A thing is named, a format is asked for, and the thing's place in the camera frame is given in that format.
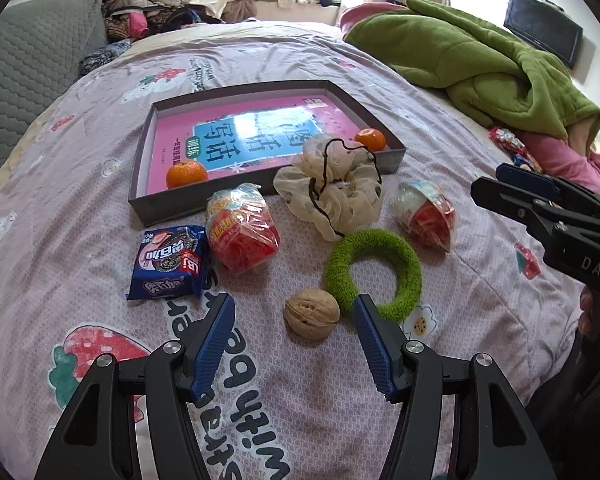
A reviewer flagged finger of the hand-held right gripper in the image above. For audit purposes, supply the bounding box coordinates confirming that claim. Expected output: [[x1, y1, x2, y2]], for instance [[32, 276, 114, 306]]
[[496, 162, 600, 211], [471, 176, 561, 243]]

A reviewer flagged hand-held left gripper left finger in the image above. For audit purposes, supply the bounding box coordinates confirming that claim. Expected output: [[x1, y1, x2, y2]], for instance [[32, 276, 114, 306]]
[[35, 292, 237, 480]]

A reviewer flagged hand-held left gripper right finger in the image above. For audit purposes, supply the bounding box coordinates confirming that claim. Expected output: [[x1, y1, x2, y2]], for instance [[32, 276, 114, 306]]
[[352, 294, 556, 480]]

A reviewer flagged small red snack packet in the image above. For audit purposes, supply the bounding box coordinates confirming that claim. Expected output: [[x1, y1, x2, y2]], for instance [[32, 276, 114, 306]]
[[391, 180, 457, 253]]

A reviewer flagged green fluffy hair ring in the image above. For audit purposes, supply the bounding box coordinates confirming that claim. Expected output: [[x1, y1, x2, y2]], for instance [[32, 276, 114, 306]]
[[324, 228, 423, 323]]

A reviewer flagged large red snack packet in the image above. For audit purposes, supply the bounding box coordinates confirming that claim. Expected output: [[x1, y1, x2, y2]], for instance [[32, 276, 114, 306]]
[[205, 182, 282, 274]]

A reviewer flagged grey shallow cardboard box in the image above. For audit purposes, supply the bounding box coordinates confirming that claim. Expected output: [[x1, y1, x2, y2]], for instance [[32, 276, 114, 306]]
[[128, 80, 407, 227]]

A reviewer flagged person's right hand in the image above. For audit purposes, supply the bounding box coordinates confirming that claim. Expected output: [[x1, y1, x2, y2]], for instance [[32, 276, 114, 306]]
[[579, 290, 600, 345]]

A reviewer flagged pink quilt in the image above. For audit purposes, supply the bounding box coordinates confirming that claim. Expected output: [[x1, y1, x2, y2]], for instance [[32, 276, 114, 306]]
[[517, 120, 600, 201]]

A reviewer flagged red candy wrapper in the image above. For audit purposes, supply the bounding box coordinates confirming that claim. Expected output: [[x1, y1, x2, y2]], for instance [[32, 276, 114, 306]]
[[487, 126, 543, 173]]

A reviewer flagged brown walnut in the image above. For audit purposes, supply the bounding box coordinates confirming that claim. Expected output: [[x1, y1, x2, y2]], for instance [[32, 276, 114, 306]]
[[284, 288, 341, 342]]

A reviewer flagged blue cookie packet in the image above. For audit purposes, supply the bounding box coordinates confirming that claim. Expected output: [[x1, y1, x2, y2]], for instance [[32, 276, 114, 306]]
[[126, 224, 211, 302]]

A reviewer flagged green fleece blanket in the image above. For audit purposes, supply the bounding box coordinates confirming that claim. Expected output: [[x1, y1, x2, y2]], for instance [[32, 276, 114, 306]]
[[342, 0, 600, 141]]

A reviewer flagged orange mandarin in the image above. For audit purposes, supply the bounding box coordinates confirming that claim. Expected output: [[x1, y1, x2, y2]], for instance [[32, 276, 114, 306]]
[[354, 128, 387, 152], [166, 160, 209, 191]]

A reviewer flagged black flat television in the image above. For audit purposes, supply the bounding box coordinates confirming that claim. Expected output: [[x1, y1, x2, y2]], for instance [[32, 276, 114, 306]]
[[503, 0, 584, 70]]

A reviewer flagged cream fabric scrunchie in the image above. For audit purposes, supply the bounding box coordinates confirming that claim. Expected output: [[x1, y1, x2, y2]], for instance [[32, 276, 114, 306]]
[[273, 133, 383, 241]]

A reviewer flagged pink pillow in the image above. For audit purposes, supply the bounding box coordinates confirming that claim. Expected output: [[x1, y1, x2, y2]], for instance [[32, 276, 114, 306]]
[[337, 2, 411, 28]]

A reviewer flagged dark blue patterned cloth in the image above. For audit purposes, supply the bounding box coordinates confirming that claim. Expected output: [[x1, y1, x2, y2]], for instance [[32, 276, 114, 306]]
[[78, 40, 133, 78]]

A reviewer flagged grey quilted headboard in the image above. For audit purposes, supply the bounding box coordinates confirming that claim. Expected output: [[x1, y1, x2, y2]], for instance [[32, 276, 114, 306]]
[[0, 0, 108, 191]]

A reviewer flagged pile of mixed clothes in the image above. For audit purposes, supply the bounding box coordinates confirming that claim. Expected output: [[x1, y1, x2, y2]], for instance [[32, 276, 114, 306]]
[[102, 0, 226, 43]]

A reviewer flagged black thin hair tie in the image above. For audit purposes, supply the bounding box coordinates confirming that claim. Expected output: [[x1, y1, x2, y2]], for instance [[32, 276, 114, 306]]
[[307, 137, 383, 238]]

